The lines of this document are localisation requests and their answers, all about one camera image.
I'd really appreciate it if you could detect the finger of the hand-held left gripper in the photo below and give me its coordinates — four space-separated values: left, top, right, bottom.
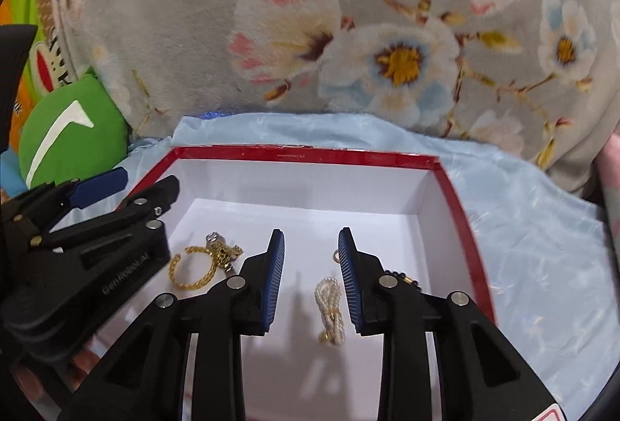
116 175 181 223
65 167 129 209

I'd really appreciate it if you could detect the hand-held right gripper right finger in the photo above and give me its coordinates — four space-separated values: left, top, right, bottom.
338 227 558 421

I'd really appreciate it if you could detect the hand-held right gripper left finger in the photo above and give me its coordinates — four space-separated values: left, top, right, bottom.
58 228 286 421

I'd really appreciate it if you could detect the white pearl bracelet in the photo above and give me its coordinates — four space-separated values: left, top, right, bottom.
315 277 347 345

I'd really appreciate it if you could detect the black bead bracelet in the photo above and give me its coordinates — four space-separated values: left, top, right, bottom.
392 270 422 291

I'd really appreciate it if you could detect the gold and silver link bracelet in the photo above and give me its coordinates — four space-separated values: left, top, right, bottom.
206 232 243 272

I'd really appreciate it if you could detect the gold chain cuff bracelet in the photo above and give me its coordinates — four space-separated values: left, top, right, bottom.
169 246 214 291

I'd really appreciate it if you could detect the red gift box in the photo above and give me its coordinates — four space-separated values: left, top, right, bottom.
92 146 497 421

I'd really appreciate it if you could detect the person's left hand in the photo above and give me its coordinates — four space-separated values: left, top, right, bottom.
10 339 105 407

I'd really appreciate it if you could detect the green cushion with white stripe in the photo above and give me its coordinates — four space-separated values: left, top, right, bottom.
18 73 129 189

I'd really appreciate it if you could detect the colourful cartoon cloth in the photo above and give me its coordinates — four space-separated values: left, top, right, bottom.
0 0 93 189

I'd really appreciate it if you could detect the grey floral blanket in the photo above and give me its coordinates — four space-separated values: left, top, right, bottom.
48 0 620 170

